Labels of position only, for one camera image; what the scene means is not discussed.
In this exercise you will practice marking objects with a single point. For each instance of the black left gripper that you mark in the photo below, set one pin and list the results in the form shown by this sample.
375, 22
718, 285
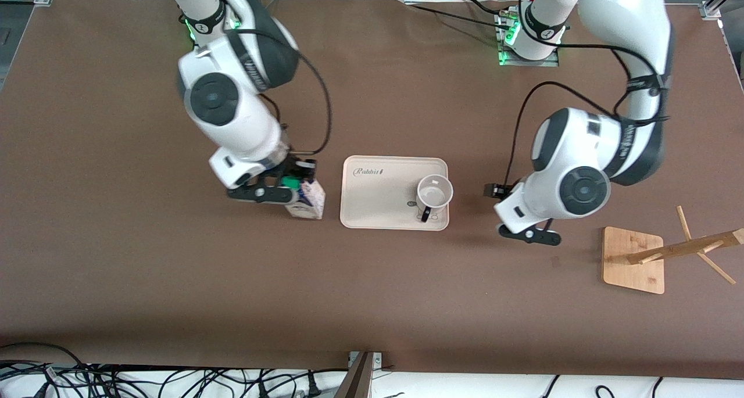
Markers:
495, 190

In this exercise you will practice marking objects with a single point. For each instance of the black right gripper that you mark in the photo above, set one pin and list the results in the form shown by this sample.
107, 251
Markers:
300, 167

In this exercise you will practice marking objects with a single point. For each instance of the blue white milk carton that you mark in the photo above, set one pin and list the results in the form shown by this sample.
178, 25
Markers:
308, 203

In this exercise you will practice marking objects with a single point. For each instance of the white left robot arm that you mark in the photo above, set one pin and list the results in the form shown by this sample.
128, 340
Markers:
581, 171

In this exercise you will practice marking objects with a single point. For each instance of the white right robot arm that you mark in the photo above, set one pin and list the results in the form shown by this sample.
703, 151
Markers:
232, 125

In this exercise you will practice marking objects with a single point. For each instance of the wooden cup rack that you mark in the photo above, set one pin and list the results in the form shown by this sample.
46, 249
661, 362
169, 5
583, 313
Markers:
628, 270

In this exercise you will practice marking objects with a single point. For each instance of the beige rabbit print tray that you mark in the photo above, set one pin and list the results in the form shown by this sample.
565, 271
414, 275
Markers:
378, 200

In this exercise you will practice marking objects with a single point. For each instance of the aluminium profile beam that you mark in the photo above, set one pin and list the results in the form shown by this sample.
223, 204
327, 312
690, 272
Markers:
356, 383

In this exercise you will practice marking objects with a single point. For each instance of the small metal table bracket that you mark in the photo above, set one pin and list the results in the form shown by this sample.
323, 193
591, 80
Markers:
378, 360

